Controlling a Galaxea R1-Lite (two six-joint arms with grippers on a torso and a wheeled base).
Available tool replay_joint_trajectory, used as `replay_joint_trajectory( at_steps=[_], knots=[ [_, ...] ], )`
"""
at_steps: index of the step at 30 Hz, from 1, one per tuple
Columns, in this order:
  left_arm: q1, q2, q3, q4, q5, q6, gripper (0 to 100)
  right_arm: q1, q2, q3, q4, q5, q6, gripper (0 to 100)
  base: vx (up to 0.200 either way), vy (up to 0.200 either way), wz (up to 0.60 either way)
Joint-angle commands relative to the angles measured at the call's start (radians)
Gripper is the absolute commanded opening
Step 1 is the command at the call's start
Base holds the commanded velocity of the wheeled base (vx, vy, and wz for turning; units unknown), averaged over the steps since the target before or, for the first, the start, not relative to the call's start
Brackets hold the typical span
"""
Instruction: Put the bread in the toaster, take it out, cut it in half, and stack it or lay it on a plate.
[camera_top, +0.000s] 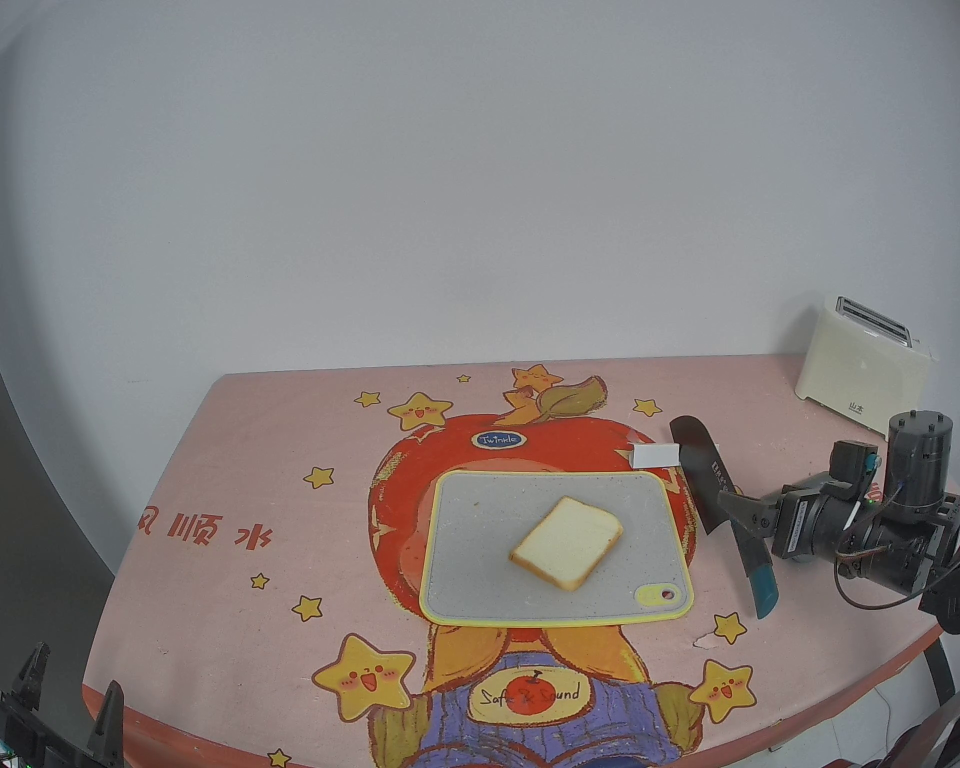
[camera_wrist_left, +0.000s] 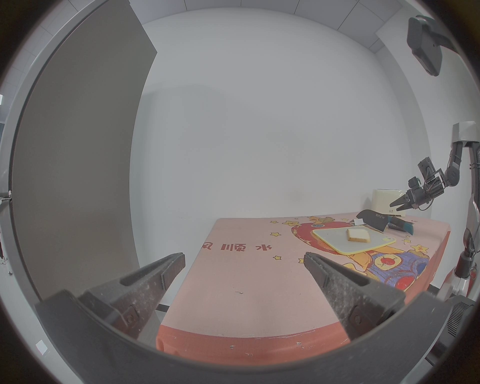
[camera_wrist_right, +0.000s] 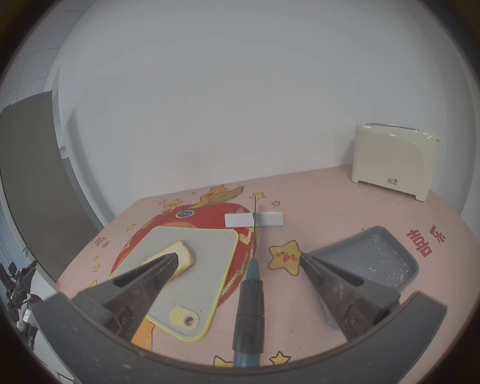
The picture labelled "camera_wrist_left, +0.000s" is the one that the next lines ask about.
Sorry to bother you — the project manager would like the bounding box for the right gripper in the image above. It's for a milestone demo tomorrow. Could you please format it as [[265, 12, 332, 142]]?
[[390, 185, 433, 212]]

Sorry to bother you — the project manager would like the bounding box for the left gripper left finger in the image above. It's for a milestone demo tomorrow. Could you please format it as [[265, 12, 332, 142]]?
[[77, 252, 186, 340]]

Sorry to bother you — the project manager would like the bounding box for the cream toaster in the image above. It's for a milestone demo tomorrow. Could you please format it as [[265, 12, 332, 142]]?
[[372, 188, 409, 217]]

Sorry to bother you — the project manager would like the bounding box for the cutting board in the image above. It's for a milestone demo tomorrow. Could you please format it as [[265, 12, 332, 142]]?
[[312, 226, 397, 256]]

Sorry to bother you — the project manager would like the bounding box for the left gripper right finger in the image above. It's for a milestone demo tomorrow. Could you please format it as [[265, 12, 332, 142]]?
[[304, 252, 407, 342]]

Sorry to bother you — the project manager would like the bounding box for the slice of bread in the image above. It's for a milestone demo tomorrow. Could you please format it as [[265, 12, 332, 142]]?
[[346, 228, 371, 244]]

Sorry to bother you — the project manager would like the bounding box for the grey door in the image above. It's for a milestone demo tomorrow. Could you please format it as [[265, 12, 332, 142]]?
[[9, 0, 158, 301]]

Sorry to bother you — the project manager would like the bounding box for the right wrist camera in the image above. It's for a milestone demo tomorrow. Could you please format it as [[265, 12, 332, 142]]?
[[418, 157, 439, 182]]

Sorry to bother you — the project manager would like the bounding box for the knife with blue-green handle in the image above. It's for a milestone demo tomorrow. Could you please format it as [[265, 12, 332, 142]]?
[[356, 209, 415, 235]]

